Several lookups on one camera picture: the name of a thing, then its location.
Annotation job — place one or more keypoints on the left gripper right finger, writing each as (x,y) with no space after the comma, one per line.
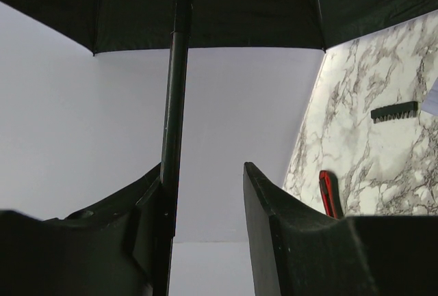
(297,250)

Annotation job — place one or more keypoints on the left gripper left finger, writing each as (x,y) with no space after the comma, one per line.
(109,248)

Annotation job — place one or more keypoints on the purple folding umbrella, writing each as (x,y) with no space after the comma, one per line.
(120,25)

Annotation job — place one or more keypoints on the red black utility knife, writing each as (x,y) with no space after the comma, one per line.
(329,190)

